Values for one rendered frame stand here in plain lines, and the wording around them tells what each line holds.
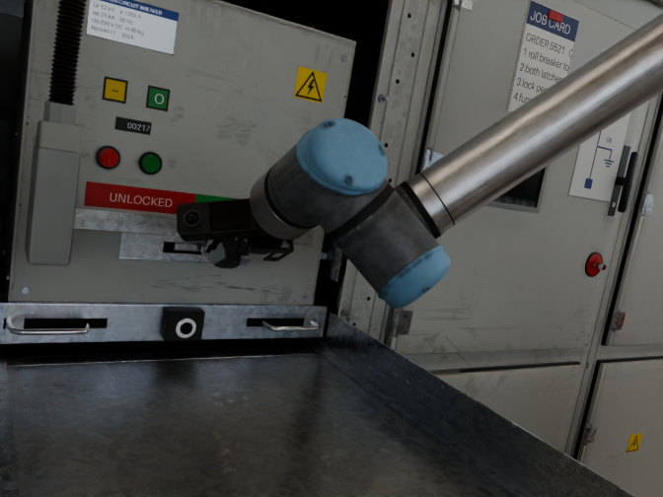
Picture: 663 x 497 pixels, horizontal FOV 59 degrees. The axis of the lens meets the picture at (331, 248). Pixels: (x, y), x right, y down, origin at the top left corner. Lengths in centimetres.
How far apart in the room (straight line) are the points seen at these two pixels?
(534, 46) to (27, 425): 105
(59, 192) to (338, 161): 36
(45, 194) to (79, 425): 28
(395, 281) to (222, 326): 44
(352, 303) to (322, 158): 51
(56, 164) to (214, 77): 29
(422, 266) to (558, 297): 83
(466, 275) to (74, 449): 79
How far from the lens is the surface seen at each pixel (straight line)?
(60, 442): 72
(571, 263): 144
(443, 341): 121
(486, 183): 78
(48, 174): 78
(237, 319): 100
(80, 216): 87
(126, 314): 94
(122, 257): 93
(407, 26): 107
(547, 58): 128
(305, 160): 61
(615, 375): 172
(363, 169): 61
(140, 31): 92
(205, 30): 94
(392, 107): 105
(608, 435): 181
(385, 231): 62
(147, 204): 92
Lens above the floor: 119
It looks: 9 degrees down
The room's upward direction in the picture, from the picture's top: 10 degrees clockwise
